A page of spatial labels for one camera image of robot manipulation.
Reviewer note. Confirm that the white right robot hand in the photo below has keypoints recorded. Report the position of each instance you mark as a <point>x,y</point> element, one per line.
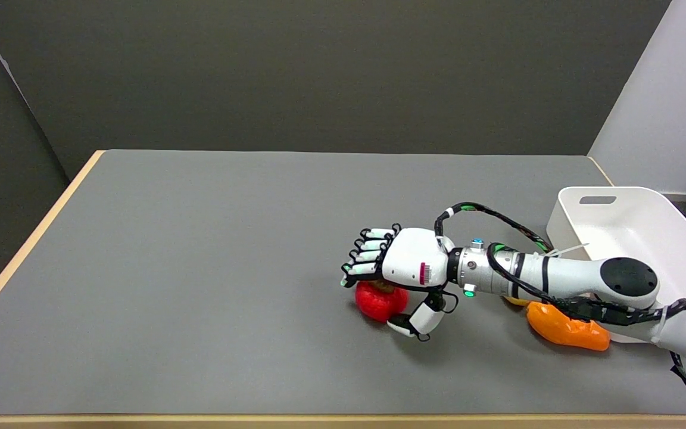
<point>405,265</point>

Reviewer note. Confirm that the red tomato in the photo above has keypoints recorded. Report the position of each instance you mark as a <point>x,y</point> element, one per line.
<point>379,301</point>

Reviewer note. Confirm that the yellow orange fruit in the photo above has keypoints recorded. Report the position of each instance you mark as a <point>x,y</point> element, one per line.
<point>517,301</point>

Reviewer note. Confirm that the orange sweet potato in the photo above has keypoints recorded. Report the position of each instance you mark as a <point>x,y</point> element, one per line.
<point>566,328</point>

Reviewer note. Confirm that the white plastic bin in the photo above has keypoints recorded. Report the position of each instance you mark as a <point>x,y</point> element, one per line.
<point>635,226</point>

